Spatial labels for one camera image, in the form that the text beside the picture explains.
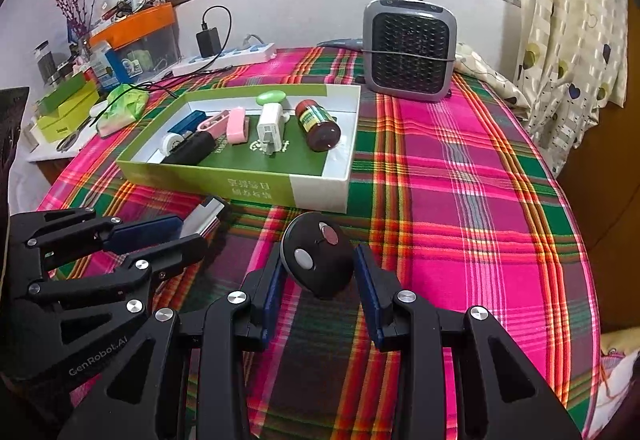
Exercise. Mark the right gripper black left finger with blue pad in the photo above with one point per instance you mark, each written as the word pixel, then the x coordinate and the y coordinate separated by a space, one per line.
pixel 142 392

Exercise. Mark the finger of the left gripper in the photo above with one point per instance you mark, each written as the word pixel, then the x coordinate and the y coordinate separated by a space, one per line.
pixel 40 242
pixel 59 334

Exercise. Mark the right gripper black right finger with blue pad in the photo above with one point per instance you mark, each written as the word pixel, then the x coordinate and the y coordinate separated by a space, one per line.
pixel 500 394

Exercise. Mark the black round remote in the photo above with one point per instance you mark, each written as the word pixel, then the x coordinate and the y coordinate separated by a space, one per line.
pixel 317 254

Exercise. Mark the lime green boxes stack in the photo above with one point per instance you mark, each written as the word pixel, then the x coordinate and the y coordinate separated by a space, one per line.
pixel 62 111

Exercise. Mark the green tissue pack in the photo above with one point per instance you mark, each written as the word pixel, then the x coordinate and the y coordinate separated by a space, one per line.
pixel 125 105

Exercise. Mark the white tape roll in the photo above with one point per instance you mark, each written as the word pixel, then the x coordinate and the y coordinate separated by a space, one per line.
pixel 169 143

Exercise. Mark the dark glass jar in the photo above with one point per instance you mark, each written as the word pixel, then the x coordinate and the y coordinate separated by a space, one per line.
pixel 45 62

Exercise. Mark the blue white carton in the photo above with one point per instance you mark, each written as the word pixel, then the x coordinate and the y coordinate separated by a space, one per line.
pixel 107 66

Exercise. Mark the black cylinder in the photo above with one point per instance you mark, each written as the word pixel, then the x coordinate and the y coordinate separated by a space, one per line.
pixel 193 150

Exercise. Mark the blue rectangular box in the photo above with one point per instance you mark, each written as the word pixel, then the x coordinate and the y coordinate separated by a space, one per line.
pixel 189 123

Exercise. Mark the orange lid storage bin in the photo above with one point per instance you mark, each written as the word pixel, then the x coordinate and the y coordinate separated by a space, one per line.
pixel 145 42

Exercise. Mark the pink small box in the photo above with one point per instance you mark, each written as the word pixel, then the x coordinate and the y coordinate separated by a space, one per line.
pixel 237 126

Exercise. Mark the black power adapter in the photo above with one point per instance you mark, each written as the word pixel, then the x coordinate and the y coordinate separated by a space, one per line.
pixel 208 42

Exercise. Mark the white plug adapter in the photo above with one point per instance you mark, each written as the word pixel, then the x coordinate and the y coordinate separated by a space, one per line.
pixel 270 128

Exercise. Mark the green mushroom lamp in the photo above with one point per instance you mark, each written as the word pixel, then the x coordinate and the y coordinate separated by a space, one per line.
pixel 273 96

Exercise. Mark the green white cardboard box tray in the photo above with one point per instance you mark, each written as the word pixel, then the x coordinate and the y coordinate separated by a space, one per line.
pixel 294 177

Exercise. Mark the white power strip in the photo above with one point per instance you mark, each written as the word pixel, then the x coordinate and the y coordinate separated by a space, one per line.
pixel 255 54

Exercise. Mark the red lid dark jar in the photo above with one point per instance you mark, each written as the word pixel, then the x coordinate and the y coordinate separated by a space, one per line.
pixel 321 130

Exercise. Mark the patterned cream curtain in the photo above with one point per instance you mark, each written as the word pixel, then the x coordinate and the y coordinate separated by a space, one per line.
pixel 572 62

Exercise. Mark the grey handheld device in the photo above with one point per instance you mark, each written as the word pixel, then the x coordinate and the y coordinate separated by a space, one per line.
pixel 354 44

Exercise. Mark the grey portable heater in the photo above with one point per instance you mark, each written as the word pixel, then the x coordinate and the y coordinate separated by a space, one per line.
pixel 409 49

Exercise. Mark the pink white cable clip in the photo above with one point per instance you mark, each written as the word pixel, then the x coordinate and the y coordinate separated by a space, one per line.
pixel 216 125

